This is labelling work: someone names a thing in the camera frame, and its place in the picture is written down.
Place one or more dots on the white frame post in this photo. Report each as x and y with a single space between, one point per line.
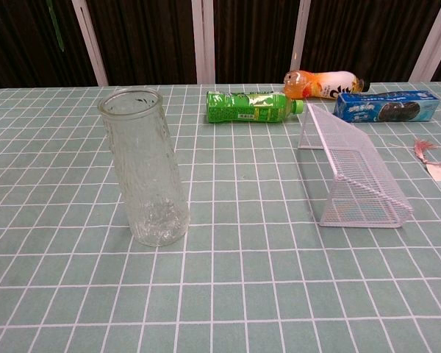
433 40
300 36
90 44
203 40

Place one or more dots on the orange juice bottle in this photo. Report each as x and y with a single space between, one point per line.
327 86

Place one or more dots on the green tea bottle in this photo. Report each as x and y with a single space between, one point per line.
246 107

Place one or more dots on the green checked tablecloth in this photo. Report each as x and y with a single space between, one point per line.
242 276

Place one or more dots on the transparent glass vase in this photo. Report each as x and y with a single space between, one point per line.
150 184

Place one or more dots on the blue cookie box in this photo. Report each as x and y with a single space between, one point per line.
386 107

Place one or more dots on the black curtain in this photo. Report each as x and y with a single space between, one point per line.
147 36

